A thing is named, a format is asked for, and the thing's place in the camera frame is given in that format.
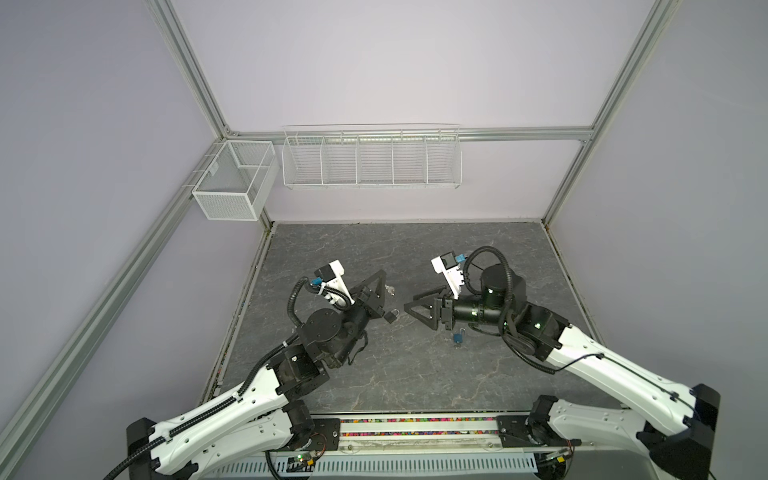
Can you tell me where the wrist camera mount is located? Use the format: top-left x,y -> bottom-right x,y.
309,260 -> 354,308
431,252 -> 466,300

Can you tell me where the white wire shelf basket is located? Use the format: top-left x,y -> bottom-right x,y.
282,124 -> 463,189

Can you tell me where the black corrugated right cable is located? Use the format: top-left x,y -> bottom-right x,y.
463,245 -> 541,355

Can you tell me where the white mesh box basket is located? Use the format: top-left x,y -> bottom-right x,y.
192,140 -> 280,222

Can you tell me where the blue padlock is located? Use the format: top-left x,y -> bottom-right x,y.
453,328 -> 466,348

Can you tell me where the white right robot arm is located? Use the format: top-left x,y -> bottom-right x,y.
405,263 -> 721,479

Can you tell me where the black padlock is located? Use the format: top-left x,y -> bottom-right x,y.
384,309 -> 399,324

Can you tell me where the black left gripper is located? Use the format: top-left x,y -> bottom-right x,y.
329,269 -> 385,366

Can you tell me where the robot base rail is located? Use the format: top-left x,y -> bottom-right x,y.
207,411 -> 581,479

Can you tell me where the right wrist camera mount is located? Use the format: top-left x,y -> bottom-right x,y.
431,252 -> 466,300

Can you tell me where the aluminium enclosure frame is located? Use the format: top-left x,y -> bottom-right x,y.
1,1 -> 680,479

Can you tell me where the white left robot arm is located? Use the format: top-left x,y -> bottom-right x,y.
106,270 -> 397,479

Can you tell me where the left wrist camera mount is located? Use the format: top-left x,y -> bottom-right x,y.
309,260 -> 354,308

